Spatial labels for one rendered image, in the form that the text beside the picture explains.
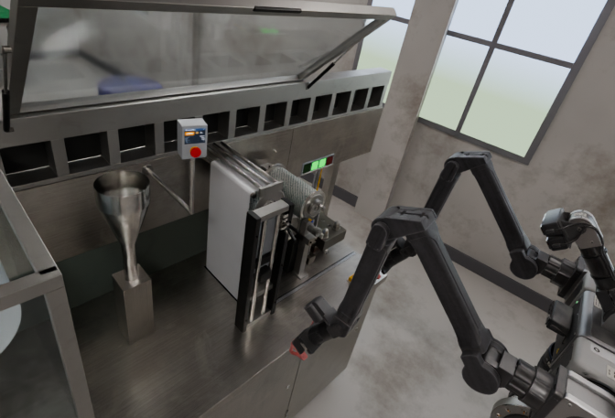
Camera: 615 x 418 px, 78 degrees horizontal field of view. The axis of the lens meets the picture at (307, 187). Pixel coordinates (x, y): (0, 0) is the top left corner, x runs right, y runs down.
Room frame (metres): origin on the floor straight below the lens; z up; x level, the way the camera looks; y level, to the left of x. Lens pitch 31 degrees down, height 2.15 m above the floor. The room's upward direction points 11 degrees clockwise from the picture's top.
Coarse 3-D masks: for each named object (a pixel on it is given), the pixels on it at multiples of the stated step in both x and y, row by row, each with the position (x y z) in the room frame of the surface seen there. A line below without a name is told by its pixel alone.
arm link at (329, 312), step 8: (320, 296) 0.82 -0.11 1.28; (312, 304) 0.80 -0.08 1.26; (320, 304) 0.80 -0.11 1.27; (328, 304) 0.81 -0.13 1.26; (312, 312) 0.79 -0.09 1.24; (320, 312) 0.79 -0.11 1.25; (328, 312) 0.79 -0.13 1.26; (320, 320) 0.77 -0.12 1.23; (328, 320) 0.76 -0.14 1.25; (328, 328) 0.74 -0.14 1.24; (336, 328) 0.72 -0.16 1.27; (336, 336) 0.72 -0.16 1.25
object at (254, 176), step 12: (216, 144) 1.32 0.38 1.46; (228, 156) 1.25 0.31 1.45; (240, 156) 1.27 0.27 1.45; (228, 168) 1.19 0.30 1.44; (240, 168) 1.21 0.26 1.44; (252, 168) 1.22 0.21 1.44; (252, 180) 1.11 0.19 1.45; (264, 180) 1.13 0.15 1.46; (276, 180) 1.14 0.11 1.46; (264, 192) 1.08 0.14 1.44
